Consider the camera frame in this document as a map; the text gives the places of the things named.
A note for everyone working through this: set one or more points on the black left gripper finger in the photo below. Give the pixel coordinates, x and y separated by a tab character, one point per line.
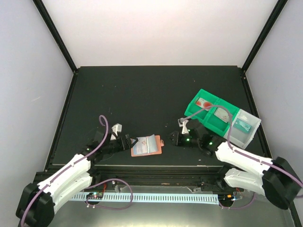
132	138
132	144

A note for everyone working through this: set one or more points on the green bin with red card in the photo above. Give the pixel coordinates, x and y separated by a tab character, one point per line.
192	108

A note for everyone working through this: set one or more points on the white slotted cable duct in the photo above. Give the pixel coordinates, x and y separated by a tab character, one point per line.
152	198

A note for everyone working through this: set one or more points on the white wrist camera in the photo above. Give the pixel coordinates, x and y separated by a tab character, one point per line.
182	122
116	129

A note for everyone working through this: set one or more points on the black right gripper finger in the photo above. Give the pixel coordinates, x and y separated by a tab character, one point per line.
174	135
175	142

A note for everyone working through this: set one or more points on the black corner frame post left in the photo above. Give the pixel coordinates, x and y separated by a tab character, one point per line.
55	34

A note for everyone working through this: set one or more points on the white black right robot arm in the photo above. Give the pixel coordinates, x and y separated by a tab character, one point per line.
274	179

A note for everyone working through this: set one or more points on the red white april card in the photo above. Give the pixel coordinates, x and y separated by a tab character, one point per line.
203	104

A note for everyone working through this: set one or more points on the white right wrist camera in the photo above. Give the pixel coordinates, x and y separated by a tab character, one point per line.
182	122

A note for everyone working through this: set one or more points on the white vip card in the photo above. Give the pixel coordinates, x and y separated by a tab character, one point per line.
223	115
141	146

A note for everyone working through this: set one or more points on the controller circuit board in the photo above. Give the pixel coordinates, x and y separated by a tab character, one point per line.
94	195
229	197

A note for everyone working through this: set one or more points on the right controller circuit board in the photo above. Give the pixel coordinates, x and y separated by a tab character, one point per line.
229	197

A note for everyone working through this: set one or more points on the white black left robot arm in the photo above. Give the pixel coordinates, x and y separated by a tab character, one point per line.
39	202

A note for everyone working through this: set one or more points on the green middle bin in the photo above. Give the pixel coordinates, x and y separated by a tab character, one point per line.
218	120

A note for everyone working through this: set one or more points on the pink leather card holder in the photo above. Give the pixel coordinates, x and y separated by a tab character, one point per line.
155	144

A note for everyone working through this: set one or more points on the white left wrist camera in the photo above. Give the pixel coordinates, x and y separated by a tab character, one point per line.
116	129

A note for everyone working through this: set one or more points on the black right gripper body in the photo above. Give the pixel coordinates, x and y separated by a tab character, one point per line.
191	142

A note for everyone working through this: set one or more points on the left controller circuit board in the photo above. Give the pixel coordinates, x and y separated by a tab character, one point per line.
94	195

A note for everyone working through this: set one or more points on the black corner frame post right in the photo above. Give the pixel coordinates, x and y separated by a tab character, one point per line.
274	15

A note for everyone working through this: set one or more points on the white VIP card in bin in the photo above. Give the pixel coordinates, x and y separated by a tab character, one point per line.
223	115

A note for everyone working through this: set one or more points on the clear white bin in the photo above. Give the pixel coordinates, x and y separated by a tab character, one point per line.
240	139

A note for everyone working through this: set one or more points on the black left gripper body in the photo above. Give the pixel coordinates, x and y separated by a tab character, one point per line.
120	147

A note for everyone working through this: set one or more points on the black corner frame post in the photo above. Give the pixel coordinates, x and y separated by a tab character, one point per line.
55	34
274	15

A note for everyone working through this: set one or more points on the teal card in clear bin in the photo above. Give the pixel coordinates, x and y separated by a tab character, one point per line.
242	126

